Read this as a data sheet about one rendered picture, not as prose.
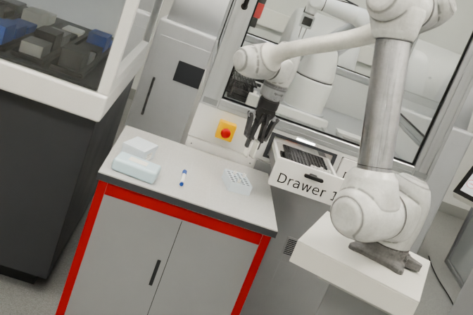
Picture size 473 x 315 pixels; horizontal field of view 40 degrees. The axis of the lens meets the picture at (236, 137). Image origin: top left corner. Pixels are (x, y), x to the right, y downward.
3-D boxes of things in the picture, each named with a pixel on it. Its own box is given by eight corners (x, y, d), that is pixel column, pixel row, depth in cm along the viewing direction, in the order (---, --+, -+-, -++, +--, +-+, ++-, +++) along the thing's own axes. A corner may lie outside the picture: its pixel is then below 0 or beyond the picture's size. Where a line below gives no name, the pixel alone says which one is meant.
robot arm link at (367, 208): (402, 246, 192) (364, 252, 175) (356, 233, 202) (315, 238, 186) (443, -16, 187) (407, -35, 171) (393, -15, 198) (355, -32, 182)
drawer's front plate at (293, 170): (340, 209, 242) (351, 182, 239) (267, 183, 239) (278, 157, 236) (339, 207, 244) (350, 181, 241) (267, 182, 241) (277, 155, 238)
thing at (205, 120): (413, 211, 279) (427, 182, 275) (187, 134, 269) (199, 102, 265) (368, 148, 370) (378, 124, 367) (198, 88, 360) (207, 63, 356)
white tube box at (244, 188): (248, 196, 237) (252, 187, 236) (227, 190, 235) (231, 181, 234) (241, 182, 248) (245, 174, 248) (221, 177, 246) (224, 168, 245)
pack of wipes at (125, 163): (158, 176, 223) (162, 164, 222) (152, 185, 214) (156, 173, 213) (117, 161, 223) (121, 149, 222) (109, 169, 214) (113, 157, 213)
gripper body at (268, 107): (265, 99, 232) (256, 122, 234) (284, 104, 236) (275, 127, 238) (256, 92, 238) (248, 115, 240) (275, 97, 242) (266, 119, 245)
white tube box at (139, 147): (140, 165, 227) (145, 152, 226) (118, 155, 229) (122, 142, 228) (154, 157, 240) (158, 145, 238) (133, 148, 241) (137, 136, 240)
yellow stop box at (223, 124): (231, 143, 264) (236, 127, 263) (214, 137, 264) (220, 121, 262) (231, 139, 269) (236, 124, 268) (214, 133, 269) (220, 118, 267)
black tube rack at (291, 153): (324, 190, 250) (330, 175, 249) (281, 175, 248) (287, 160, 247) (317, 171, 272) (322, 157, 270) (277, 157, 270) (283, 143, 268)
